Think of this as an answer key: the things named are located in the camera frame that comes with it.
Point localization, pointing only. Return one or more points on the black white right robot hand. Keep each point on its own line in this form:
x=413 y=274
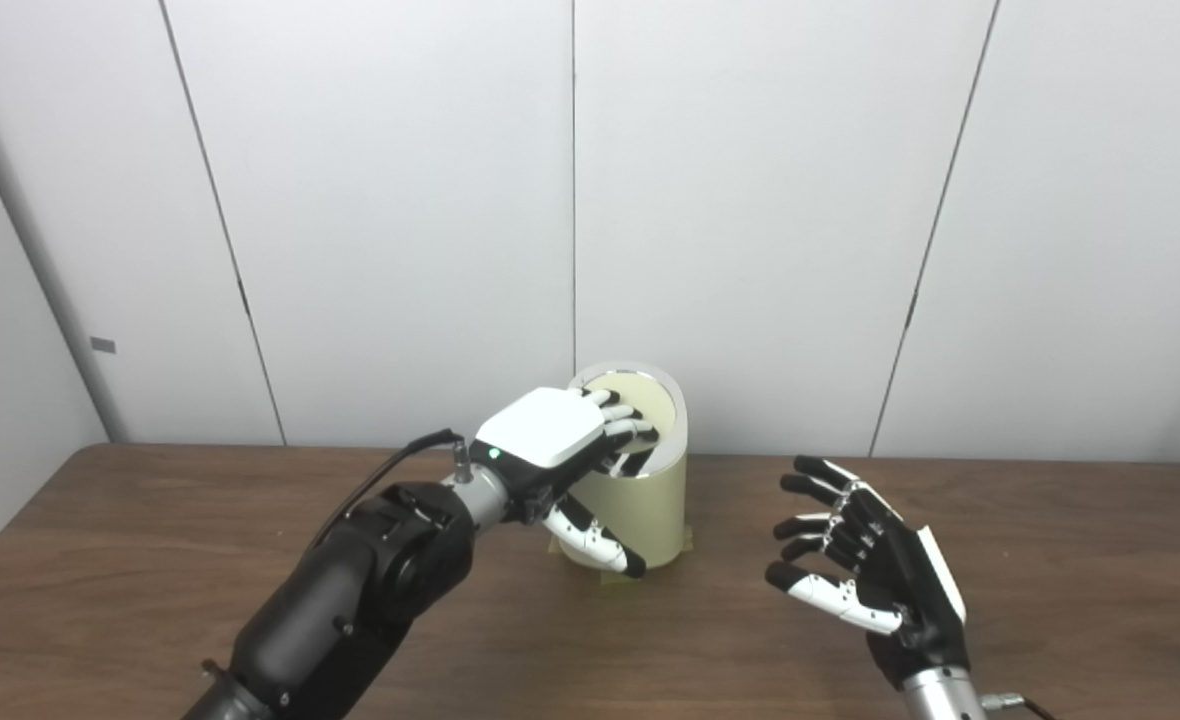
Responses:
x=910 y=590

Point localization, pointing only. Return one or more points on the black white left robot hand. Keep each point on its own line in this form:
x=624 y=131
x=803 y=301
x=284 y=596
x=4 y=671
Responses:
x=545 y=430

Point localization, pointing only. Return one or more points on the cream round bin lid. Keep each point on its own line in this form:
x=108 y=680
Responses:
x=655 y=400

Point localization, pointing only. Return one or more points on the cream-colored cylindrical bin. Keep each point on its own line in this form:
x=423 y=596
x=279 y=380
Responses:
x=650 y=510

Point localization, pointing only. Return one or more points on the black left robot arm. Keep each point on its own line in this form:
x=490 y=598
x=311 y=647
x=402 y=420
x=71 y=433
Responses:
x=350 y=610

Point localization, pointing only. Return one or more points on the small gray wall label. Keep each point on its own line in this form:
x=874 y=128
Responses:
x=103 y=345

